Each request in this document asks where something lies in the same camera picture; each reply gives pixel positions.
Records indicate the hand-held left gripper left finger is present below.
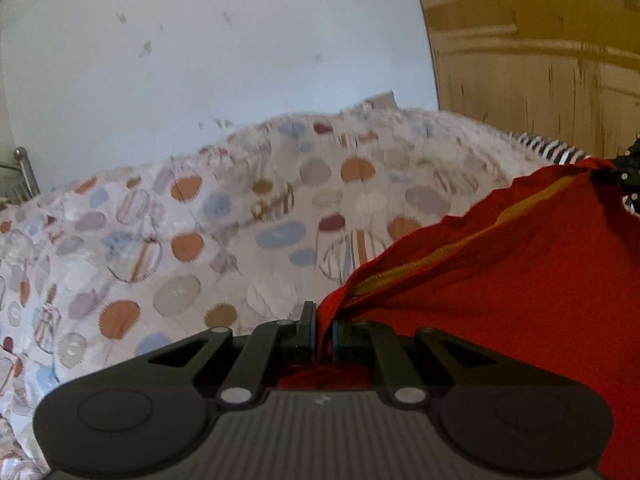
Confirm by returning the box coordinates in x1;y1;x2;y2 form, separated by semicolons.
132;301;318;406

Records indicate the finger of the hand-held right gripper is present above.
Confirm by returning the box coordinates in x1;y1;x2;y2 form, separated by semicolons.
592;152;640;195

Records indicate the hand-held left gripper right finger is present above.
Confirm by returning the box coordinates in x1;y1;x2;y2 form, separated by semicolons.
332;317;506;406

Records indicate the red long-sleeved top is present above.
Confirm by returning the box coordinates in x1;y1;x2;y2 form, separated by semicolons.
277;157;640;480

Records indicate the striped bed sheet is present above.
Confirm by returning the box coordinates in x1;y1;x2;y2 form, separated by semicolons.
509;131;593;167

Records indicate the patterned duvet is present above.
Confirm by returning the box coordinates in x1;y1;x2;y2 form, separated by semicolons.
0;91;566;480

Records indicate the wooden board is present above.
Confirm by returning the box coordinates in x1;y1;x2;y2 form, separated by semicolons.
409;0;640;173

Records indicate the metal headboard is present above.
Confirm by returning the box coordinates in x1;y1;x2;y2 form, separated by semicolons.
0;146;41;207

